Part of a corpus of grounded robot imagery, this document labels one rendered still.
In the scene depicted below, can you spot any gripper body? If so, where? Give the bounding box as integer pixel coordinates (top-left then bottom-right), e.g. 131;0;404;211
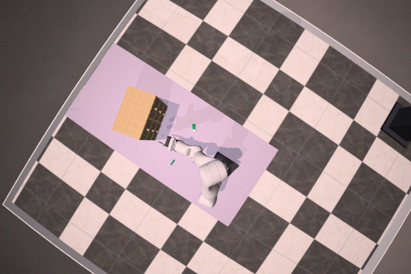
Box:
165;136;184;153

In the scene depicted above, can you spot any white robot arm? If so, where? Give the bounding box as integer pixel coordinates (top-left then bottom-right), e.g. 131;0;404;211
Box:
179;143;228;208

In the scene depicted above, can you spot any small wooden chest of drawers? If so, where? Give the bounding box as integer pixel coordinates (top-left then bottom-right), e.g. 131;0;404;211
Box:
112;86;168;140

